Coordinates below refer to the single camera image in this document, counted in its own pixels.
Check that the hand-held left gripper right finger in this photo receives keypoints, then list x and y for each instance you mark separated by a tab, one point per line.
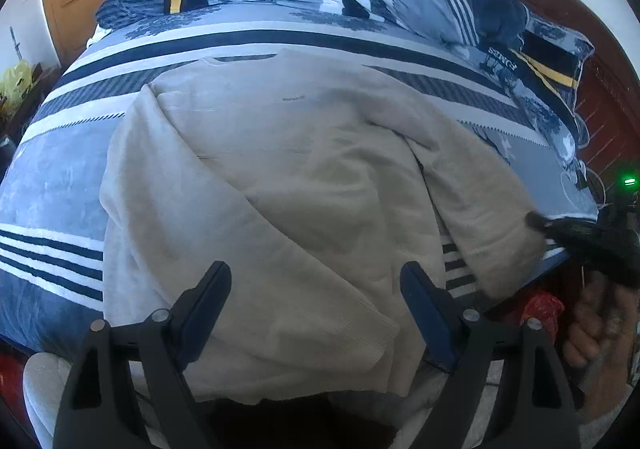
426	316

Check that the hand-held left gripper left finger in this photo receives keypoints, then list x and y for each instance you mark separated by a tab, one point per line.
206	316

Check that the red cloth item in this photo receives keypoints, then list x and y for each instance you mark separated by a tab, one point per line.
542	311

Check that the blue pillow with yellow stripe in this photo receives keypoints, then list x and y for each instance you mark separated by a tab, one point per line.
545	64

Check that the yellow plastic bag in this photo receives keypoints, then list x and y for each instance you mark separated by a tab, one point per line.
15	84

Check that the dark blue cloth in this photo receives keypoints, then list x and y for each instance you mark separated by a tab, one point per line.
500	11

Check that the person's light trousers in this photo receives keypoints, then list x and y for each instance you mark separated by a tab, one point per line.
50	394

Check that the dark wooden headboard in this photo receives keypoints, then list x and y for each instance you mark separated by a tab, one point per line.
612	94

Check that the grey striped pillow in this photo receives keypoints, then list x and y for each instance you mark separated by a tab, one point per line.
425	4

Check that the beige knit sweater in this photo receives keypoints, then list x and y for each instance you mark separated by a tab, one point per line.
300	179

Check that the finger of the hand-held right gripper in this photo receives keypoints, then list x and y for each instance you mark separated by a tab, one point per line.
560	229

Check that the person's right hand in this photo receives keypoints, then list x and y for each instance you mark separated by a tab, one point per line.
595	329

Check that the blue white striped bed sheet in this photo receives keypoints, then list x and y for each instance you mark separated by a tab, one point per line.
60	179

